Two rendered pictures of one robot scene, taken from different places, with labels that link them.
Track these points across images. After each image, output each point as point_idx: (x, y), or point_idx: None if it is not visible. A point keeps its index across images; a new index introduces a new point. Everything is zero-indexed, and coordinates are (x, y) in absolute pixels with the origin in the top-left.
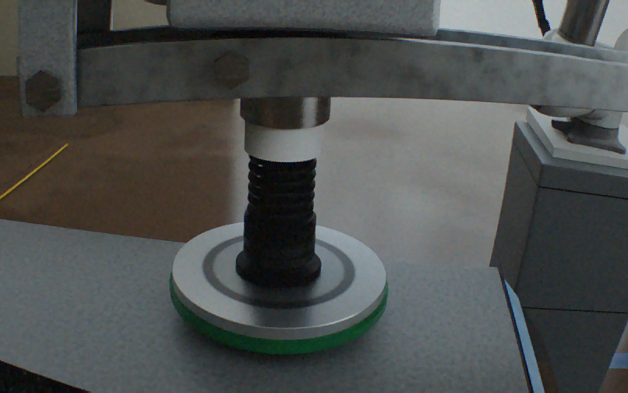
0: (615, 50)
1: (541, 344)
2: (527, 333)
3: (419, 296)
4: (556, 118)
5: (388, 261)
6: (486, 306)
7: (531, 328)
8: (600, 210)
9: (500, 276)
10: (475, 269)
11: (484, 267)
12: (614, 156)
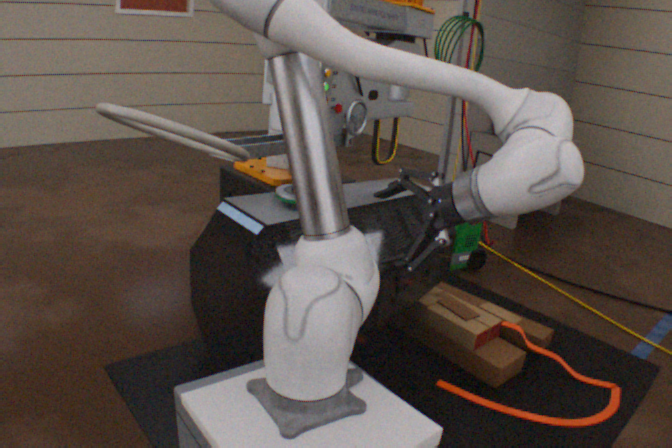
0: (244, 145)
1: (240, 241)
2: (245, 225)
3: (279, 213)
4: (356, 371)
5: (298, 218)
6: (260, 215)
7: (246, 236)
8: None
9: (264, 224)
10: (273, 222)
11: (271, 223)
12: (258, 372)
